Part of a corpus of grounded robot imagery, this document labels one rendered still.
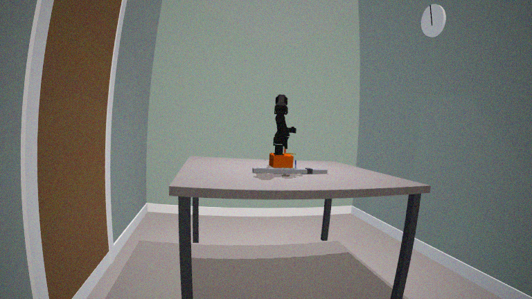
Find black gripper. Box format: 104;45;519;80
277;123;290;149

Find grey aluminum slotted rail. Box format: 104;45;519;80
252;167;327;174

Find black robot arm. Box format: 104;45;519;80
273;95;296;155

